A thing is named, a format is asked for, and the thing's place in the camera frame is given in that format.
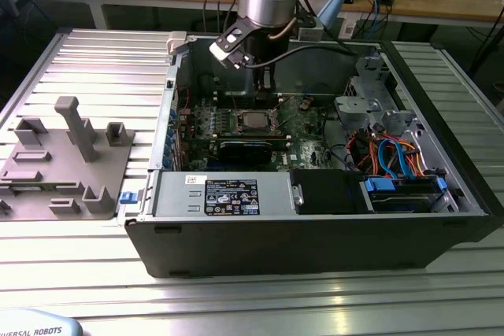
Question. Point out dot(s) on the silver topped green CPU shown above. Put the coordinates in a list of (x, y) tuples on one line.
[(255, 119)]

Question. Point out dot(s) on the black RAM slot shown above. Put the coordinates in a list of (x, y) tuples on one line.
[(224, 98), (236, 136), (224, 104), (224, 101), (224, 94)]

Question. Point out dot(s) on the CPU socket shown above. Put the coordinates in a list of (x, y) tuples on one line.
[(238, 132)]

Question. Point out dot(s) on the round silver coin battery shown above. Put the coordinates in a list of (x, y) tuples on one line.
[(304, 104)]

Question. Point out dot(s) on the pale grey case latch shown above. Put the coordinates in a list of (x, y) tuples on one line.
[(176, 43)]

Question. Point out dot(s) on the green motherboard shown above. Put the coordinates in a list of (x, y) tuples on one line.
[(303, 135)]

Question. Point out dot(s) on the black graphics card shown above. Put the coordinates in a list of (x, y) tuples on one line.
[(244, 151)]

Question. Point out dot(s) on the grey metal disk bay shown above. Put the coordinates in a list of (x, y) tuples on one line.
[(354, 105)]

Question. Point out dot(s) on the small white barcode sticker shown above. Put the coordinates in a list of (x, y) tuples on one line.
[(195, 180)]

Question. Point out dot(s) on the black printed rating label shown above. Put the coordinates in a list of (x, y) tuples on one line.
[(232, 198)]

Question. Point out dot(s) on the black plastic drive shroud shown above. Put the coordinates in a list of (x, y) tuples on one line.
[(330, 190)]

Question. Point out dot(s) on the grey power supply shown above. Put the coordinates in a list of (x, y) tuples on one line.
[(177, 194)]

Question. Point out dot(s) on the hard disk in blue carrier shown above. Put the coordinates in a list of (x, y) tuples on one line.
[(378, 186)]

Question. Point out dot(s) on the black grey PC case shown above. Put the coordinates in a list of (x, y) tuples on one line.
[(275, 245)]

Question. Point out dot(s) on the blue case latch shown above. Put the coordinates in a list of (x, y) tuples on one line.
[(127, 198)]

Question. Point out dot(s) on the grey plastic parts rack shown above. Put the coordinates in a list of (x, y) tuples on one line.
[(59, 163)]

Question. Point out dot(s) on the green RAM stick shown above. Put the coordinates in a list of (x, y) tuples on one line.
[(31, 187)]

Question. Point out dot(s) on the pale blue teach pendant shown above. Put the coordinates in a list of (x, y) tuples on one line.
[(39, 324)]

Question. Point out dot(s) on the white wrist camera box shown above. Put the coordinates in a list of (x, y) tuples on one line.
[(222, 50)]

